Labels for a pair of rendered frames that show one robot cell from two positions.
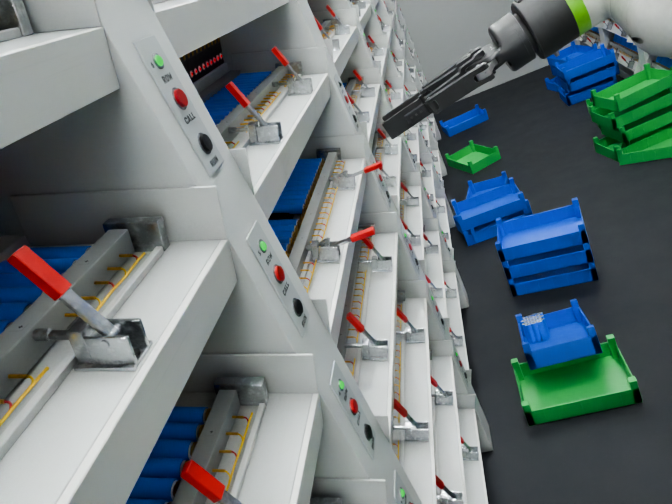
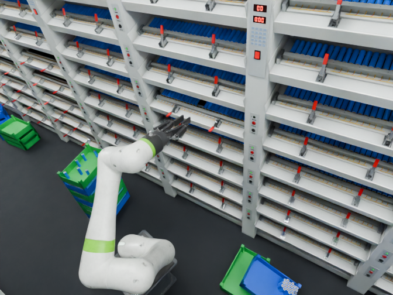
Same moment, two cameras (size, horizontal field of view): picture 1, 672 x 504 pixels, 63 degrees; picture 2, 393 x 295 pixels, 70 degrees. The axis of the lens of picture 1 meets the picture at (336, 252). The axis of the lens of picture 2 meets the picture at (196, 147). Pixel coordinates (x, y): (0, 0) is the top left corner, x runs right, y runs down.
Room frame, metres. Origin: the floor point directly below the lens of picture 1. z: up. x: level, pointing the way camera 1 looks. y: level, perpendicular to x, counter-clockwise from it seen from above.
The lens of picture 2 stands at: (1.24, -1.13, 1.87)
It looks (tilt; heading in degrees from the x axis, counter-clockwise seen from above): 45 degrees down; 110
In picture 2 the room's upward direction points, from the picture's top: 8 degrees counter-clockwise
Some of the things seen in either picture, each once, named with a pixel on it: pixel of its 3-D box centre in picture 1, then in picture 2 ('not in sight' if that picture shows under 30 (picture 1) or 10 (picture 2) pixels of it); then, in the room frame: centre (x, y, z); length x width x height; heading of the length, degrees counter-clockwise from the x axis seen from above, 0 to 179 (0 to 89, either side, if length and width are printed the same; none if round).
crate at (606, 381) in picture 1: (571, 379); (245, 274); (1.19, -0.44, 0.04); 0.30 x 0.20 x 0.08; 71
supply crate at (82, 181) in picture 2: not in sight; (85, 164); (0.06, -0.13, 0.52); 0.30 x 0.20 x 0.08; 80
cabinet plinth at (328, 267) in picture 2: not in sight; (213, 200); (0.88, 0.07, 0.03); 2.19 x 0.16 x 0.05; 161
